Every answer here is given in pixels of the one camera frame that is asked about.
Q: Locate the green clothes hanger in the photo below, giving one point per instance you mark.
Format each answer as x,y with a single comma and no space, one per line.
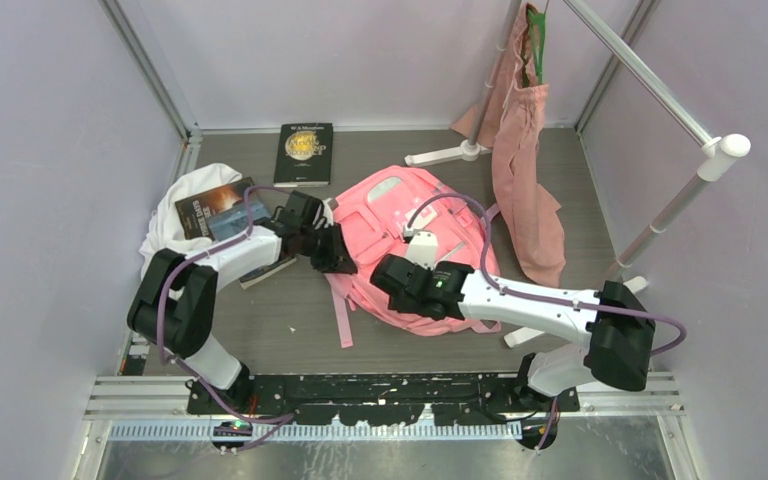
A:
537,38

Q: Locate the black book gold cover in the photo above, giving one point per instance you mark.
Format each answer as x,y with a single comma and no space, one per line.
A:
304,155

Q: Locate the pink hanging garment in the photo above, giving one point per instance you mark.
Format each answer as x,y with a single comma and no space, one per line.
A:
511,127

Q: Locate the white perforated cable rail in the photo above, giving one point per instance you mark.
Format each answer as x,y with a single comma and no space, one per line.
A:
237,431

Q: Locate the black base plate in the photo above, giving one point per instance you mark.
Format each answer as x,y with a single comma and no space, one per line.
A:
451,399

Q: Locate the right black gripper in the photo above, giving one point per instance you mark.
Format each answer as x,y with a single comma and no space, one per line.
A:
400,305

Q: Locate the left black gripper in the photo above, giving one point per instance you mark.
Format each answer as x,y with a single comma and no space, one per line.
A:
338,260

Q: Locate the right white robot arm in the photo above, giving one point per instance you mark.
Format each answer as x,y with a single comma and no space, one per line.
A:
606,342

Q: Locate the dark book orange cover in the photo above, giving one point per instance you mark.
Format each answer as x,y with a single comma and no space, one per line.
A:
194,211

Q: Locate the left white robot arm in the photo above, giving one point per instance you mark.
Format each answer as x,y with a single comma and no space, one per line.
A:
174,305

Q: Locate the blue grey book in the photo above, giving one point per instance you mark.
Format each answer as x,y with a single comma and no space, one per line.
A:
235,220

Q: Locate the pink student backpack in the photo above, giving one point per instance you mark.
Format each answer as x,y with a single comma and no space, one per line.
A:
379,216

